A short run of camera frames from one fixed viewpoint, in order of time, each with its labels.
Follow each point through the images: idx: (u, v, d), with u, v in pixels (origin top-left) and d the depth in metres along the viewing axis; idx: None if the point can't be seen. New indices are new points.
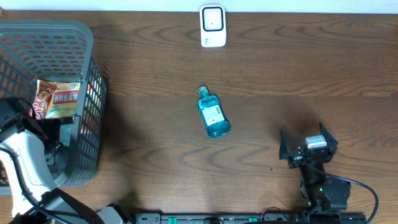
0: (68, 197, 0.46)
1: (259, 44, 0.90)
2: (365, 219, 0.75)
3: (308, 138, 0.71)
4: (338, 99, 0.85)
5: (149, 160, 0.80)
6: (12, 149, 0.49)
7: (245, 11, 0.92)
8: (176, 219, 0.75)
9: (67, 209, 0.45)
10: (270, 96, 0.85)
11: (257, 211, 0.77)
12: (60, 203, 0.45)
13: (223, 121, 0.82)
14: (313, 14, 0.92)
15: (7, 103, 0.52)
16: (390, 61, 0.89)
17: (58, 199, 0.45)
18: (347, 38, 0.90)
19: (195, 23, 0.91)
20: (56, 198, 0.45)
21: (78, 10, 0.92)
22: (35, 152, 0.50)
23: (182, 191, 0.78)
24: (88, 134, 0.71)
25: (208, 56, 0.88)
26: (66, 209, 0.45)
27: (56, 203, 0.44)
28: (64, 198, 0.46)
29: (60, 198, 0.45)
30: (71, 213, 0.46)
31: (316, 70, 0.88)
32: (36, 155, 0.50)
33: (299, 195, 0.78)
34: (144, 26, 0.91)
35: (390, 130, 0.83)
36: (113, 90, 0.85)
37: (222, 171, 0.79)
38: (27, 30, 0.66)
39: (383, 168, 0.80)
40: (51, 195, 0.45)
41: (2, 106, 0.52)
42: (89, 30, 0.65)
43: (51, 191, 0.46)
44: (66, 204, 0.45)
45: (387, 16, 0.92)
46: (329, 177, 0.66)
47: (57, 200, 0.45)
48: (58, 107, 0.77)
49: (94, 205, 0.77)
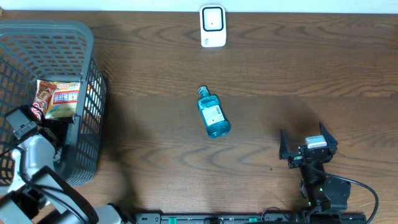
0: (56, 175, 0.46)
1: (259, 44, 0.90)
2: (365, 219, 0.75)
3: (308, 138, 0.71)
4: (338, 99, 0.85)
5: (148, 160, 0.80)
6: (23, 144, 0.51)
7: (244, 12, 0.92)
8: (176, 219, 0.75)
9: (56, 185, 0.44)
10: (270, 96, 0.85)
11: (257, 211, 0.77)
12: (48, 179, 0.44)
13: (223, 121, 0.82)
14: (313, 14, 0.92)
15: (22, 112, 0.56)
16: (390, 61, 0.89)
17: (47, 175, 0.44)
18: (346, 38, 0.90)
19: (194, 23, 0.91)
20: (46, 174, 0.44)
21: (78, 10, 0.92)
22: (44, 149, 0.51)
23: (183, 191, 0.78)
24: (88, 134, 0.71)
25: (208, 56, 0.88)
26: (55, 185, 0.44)
27: (45, 179, 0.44)
28: (53, 175, 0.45)
29: (50, 175, 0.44)
30: (60, 190, 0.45)
31: (316, 70, 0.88)
32: (43, 154, 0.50)
33: (299, 195, 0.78)
34: (143, 26, 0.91)
35: (390, 130, 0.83)
36: (113, 90, 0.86)
37: (222, 171, 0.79)
38: (27, 30, 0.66)
39: (383, 168, 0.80)
40: (41, 172, 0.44)
41: (17, 114, 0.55)
42: (89, 30, 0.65)
43: (42, 168, 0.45)
44: (55, 180, 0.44)
45: (387, 16, 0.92)
46: (329, 177, 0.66)
47: (46, 177, 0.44)
48: (58, 107, 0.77)
49: (93, 205, 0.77)
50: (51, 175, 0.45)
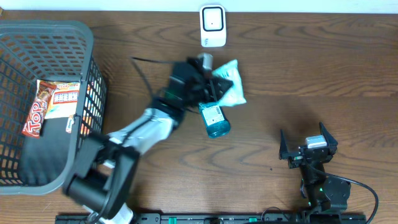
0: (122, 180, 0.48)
1: (259, 44, 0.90)
2: (365, 219, 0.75)
3: (308, 138, 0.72)
4: (338, 99, 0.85)
5: (149, 160, 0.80)
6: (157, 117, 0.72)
7: (244, 12, 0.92)
8: (176, 219, 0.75)
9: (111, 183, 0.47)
10: (270, 96, 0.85)
11: (257, 211, 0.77)
12: (124, 167, 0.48)
13: (223, 121, 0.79)
14: (313, 14, 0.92)
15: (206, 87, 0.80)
16: (390, 61, 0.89)
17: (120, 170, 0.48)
18: (347, 38, 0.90)
19: (195, 24, 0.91)
20: (120, 170, 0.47)
21: (78, 9, 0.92)
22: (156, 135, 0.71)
23: (183, 191, 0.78)
24: (88, 134, 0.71)
25: (208, 56, 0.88)
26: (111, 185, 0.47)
27: (125, 159, 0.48)
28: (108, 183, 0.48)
29: (120, 172, 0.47)
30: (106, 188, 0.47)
31: (316, 70, 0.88)
32: (153, 137, 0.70)
33: (300, 195, 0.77)
34: (143, 26, 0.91)
35: (390, 130, 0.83)
36: (113, 90, 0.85)
37: (222, 170, 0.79)
38: (26, 30, 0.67)
39: (383, 168, 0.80)
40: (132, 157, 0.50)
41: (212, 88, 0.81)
42: (89, 30, 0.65)
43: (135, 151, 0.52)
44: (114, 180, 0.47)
45: (387, 17, 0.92)
46: (329, 177, 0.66)
47: (129, 162, 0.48)
48: (58, 107, 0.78)
49: None
50: (119, 171, 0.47)
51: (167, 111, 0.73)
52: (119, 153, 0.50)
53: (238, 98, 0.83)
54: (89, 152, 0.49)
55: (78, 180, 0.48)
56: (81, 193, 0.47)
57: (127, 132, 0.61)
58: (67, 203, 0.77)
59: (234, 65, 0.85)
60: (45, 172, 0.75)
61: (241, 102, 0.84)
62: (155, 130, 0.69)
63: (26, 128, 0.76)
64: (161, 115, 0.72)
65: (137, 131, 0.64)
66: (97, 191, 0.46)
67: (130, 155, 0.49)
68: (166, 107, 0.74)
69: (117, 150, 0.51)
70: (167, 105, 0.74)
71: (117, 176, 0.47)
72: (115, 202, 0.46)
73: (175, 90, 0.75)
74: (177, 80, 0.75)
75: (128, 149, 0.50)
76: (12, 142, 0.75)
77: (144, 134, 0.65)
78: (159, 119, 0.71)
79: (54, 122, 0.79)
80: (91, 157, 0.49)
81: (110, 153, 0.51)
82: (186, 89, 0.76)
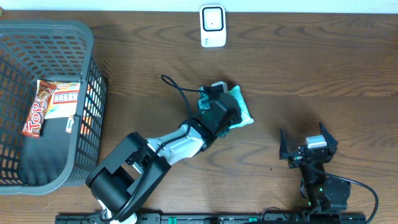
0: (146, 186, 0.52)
1: (259, 44, 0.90)
2: (365, 219, 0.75)
3: (308, 138, 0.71)
4: (338, 99, 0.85)
5: None
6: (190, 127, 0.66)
7: (244, 12, 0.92)
8: (176, 219, 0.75)
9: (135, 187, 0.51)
10: (270, 96, 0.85)
11: (257, 211, 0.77)
12: (151, 176, 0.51)
13: None
14: (313, 14, 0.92)
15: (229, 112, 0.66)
16: (390, 61, 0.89)
17: (147, 178, 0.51)
18: (347, 38, 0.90)
19: (195, 24, 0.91)
20: (147, 177, 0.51)
21: (78, 9, 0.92)
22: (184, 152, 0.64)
23: (182, 191, 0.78)
24: (88, 134, 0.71)
25: (208, 56, 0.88)
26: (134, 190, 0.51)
27: (154, 168, 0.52)
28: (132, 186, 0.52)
29: (147, 179, 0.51)
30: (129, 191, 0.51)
31: (316, 70, 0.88)
32: (182, 154, 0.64)
33: (300, 195, 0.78)
34: (144, 26, 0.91)
35: (390, 130, 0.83)
36: (113, 90, 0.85)
37: (222, 170, 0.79)
38: (27, 30, 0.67)
39: (383, 168, 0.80)
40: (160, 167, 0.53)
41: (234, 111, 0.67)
42: (90, 30, 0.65)
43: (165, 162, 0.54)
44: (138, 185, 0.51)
45: (387, 17, 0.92)
46: (329, 177, 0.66)
47: (157, 172, 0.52)
48: (58, 107, 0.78)
49: (92, 205, 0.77)
50: (145, 178, 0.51)
51: (201, 132, 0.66)
52: (150, 160, 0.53)
53: (244, 117, 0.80)
54: (120, 154, 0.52)
55: (106, 175, 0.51)
56: (105, 189, 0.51)
57: (162, 141, 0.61)
58: (67, 203, 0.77)
59: (237, 89, 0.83)
60: (46, 172, 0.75)
61: (246, 119, 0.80)
62: (186, 150, 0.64)
63: (26, 128, 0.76)
64: (195, 134, 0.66)
65: (171, 144, 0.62)
66: (119, 191, 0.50)
67: (160, 167, 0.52)
68: (201, 127, 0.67)
69: (149, 156, 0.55)
70: (203, 126, 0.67)
71: (143, 183, 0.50)
72: (132, 206, 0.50)
73: (215, 114, 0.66)
74: (219, 105, 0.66)
75: (158, 158, 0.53)
76: (12, 142, 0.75)
77: (177, 149, 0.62)
78: (193, 137, 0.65)
79: (55, 122, 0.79)
80: (124, 157, 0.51)
81: (142, 156, 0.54)
82: (227, 117, 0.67)
